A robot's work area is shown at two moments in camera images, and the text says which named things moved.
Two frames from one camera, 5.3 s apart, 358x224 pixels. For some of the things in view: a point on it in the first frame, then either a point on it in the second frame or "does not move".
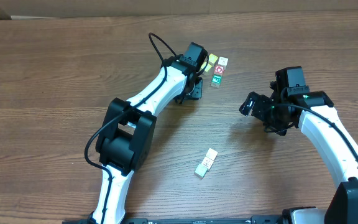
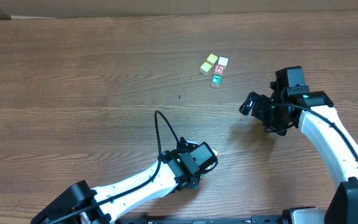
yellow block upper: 212,58 does not move
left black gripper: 194,92 -> 194,183
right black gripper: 258,109 does not move
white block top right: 223,61 does not move
